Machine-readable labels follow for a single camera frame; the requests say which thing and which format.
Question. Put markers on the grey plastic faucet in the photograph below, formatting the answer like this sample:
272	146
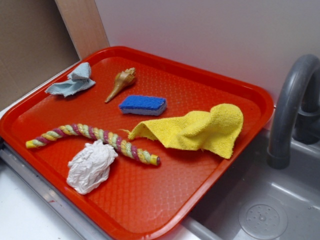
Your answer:
297	113

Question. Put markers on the wooden corner post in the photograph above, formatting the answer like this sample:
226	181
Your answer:
84	25

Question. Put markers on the tan spiral seashell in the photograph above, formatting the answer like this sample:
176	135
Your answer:
122	80

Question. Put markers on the red plastic tray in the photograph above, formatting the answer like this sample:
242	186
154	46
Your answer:
138	201

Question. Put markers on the light blue cloth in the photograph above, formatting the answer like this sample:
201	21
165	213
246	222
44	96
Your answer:
78	80

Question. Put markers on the yellow terry cloth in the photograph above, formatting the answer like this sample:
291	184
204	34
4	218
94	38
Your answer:
216	130

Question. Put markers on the brown cardboard panel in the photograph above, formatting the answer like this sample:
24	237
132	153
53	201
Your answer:
34	46

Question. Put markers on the blue and white sponge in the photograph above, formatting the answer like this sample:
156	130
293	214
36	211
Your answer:
143	105

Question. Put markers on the crumpled white paper towel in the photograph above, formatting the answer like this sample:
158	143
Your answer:
90	167

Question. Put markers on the grey plastic sink basin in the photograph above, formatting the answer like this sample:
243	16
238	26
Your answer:
252	201

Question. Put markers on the multicolour braided rope toy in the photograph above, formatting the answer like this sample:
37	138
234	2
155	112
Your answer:
107	137

